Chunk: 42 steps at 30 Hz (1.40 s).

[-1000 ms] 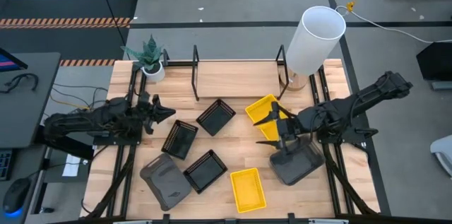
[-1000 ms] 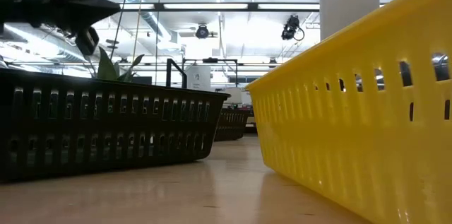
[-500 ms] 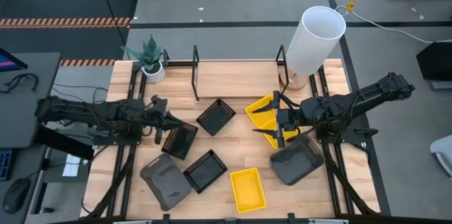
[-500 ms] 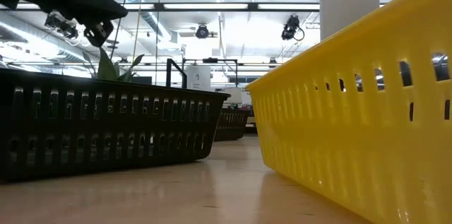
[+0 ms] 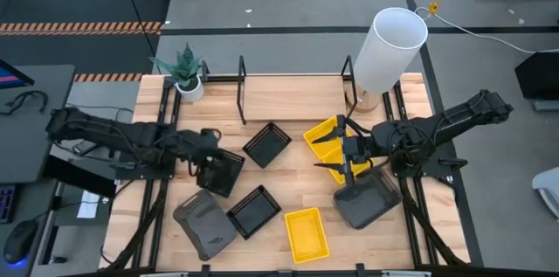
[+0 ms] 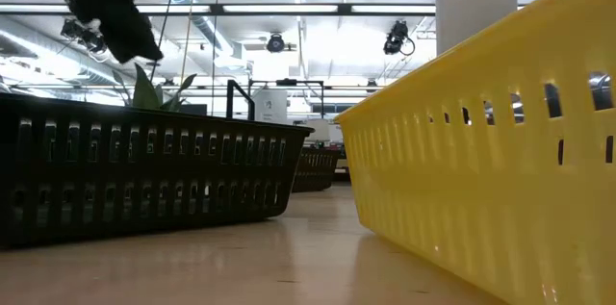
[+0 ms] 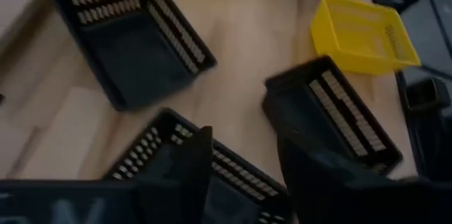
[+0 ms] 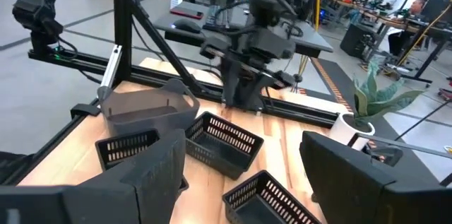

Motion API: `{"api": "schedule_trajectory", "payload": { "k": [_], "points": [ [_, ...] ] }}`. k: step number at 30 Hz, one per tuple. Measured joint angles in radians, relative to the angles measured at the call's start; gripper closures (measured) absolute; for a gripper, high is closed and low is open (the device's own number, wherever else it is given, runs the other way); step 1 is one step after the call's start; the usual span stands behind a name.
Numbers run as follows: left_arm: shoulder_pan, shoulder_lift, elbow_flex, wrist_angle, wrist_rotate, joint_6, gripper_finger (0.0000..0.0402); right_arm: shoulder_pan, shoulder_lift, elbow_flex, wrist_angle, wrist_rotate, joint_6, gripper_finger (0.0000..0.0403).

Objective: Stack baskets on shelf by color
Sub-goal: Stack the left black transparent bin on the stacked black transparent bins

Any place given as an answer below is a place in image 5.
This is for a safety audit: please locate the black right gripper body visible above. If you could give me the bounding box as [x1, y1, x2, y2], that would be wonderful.
[339, 114, 381, 187]

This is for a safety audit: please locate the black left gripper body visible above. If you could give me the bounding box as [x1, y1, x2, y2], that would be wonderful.
[185, 127, 224, 178]

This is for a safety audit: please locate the black slotted plastic basket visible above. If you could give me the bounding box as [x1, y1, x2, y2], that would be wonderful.
[242, 121, 293, 170]
[196, 149, 246, 199]
[225, 184, 283, 241]

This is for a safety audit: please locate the snake plant in white pot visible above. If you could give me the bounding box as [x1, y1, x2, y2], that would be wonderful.
[148, 43, 205, 103]

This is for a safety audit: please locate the white shade wooden base lamp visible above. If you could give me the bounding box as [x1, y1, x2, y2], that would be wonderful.
[344, 6, 429, 114]

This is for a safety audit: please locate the grey desk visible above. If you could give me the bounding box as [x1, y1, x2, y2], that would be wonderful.
[0, 65, 76, 185]

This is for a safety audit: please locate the black hazard striped floor mat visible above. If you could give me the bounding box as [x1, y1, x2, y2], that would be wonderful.
[0, 0, 174, 82]

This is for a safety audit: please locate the black box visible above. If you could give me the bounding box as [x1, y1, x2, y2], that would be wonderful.
[514, 52, 559, 101]

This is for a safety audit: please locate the computer monitor pink screen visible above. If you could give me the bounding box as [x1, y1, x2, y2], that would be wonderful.
[0, 58, 35, 91]

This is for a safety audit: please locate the black keyboard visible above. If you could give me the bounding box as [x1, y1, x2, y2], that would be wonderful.
[0, 184, 19, 225]

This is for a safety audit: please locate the black computer mouse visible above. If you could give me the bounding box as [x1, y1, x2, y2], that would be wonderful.
[3, 219, 40, 266]

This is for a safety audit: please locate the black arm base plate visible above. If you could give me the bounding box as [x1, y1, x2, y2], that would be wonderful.
[390, 136, 469, 178]
[114, 163, 176, 182]

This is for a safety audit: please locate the thin black hanging cable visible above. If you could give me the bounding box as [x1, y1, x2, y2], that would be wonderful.
[116, 0, 162, 75]

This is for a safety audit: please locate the white lamp cord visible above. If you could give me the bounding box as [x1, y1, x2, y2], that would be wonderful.
[413, 5, 559, 55]

